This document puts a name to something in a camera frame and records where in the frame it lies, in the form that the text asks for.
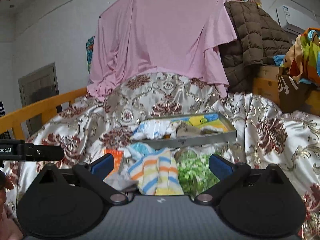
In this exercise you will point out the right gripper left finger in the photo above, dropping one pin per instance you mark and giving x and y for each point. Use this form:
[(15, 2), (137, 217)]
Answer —
[(93, 175)]

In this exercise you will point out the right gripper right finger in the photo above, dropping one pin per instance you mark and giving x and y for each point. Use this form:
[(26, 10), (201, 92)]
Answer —
[(229, 175)]

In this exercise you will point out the grey cloth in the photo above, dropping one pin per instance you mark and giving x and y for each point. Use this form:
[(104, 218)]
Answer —
[(121, 182)]

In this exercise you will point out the striped yellow cuff sock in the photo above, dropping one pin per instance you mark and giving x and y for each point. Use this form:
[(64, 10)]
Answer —
[(156, 174)]

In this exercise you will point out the beige drawstring pouch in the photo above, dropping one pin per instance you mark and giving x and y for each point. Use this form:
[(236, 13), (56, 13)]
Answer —
[(186, 130)]

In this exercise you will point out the white blue baby sock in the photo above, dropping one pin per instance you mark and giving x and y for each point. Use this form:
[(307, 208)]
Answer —
[(152, 130)]

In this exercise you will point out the person left hand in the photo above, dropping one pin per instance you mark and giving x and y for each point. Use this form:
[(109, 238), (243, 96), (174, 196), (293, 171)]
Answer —
[(9, 229)]

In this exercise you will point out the white orange medicine box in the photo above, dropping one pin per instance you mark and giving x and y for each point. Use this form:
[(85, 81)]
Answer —
[(118, 160)]

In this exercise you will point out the floral satin bedspread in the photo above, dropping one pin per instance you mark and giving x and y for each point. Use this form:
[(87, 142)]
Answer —
[(264, 134)]

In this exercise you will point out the blue white mask packet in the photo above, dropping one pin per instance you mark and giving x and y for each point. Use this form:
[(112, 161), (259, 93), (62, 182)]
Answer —
[(138, 151)]

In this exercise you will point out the metal tray with cartoon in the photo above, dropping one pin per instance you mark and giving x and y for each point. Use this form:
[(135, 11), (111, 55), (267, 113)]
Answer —
[(218, 128)]

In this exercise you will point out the colourful clothes pile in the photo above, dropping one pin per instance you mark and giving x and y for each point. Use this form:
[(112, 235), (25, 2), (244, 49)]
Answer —
[(301, 62)]

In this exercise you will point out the brown quilted jacket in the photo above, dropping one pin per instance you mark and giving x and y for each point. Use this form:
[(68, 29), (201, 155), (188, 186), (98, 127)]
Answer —
[(258, 39)]

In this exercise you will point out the pink hanging sheet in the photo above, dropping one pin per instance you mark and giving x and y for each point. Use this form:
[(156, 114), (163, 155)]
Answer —
[(147, 36)]

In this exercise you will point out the white air conditioner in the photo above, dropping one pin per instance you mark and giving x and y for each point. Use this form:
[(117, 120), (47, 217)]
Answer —
[(294, 21)]

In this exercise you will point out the wooden bed rail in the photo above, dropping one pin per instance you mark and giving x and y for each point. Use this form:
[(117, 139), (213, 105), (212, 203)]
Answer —
[(46, 108)]

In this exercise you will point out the grey wall panel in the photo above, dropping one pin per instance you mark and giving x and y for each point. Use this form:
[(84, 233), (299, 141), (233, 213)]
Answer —
[(38, 85)]

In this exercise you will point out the wooden side frame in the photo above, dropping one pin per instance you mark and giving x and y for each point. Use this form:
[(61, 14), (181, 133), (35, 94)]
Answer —
[(285, 92)]

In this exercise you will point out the colourful left wall poster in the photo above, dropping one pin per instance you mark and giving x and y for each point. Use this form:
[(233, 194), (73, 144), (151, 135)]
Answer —
[(89, 52)]

